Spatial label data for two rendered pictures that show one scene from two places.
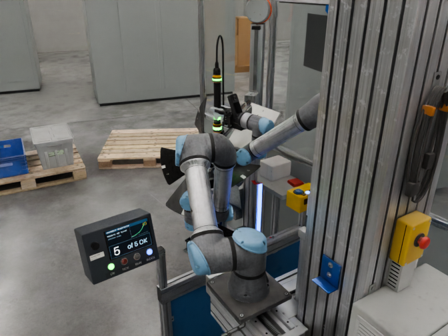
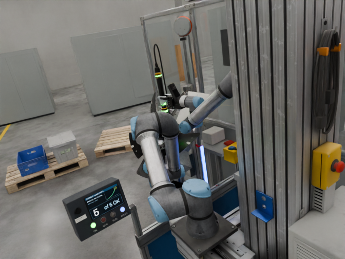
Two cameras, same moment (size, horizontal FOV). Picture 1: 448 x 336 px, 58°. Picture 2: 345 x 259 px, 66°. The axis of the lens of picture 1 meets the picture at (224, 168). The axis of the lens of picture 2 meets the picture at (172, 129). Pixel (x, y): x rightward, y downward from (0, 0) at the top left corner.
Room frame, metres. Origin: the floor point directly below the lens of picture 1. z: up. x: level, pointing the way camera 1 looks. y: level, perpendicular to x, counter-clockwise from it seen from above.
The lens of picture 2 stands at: (0.17, -0.07, 1.90)
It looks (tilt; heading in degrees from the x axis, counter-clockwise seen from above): 21 degrees down; 2
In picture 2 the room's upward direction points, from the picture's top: 10 degrees counter-clockwise
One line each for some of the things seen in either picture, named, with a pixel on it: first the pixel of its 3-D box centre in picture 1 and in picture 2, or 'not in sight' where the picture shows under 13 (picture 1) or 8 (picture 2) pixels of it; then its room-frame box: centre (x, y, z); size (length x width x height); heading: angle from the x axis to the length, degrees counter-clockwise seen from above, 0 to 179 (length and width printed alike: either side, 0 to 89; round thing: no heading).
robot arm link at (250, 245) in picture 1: (247, 250); (196, 196); (1.14, -0.08, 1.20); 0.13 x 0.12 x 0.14; 103
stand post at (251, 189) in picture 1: (248, 225); (200, 180); (2.25, -0.16, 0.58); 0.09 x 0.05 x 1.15; 35
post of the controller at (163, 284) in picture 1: (161, 267); (135, 220); (1.35, 0.26, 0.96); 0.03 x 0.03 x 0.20; 35
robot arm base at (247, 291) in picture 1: (249, 277); (200, 218); (1.14, -0.09, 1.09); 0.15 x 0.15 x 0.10
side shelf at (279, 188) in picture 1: (277, 181); (216, 145); (2.36, -0.35, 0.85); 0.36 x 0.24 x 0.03; 35
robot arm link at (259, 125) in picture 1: (261, 125); (194, 103); (1.75, -0.17, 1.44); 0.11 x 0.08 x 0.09; 45
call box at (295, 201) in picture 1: (304, 198); (236, 152); (1.83, -0.41, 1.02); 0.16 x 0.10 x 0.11; 125
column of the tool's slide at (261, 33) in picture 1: (253, 157); (197, 131); (2.63, -0.21, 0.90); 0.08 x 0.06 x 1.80; 70
